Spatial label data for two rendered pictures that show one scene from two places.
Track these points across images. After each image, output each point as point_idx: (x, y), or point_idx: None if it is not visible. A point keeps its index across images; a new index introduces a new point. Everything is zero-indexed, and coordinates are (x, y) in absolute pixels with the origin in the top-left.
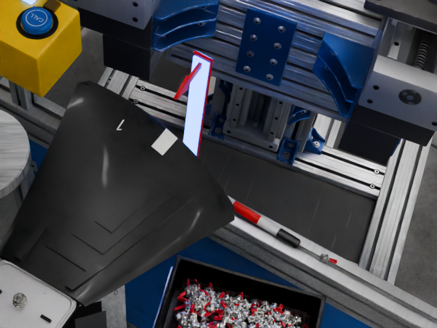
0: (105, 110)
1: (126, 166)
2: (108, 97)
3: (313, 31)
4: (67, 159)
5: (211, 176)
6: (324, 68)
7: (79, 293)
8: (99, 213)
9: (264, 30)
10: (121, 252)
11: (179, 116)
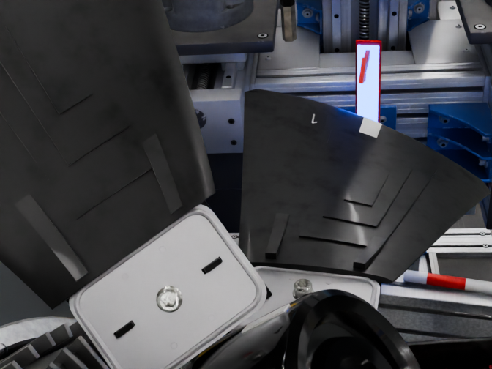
0: (288, 109)
1: (344, 150)
2: (285, 99)
3: (416, 109)
4: (272, 157)
5: (438, 153)
6: (438, 149)
7: (375, 268)
8: (343, 192)
9: None
10: (397, 222)
11: None
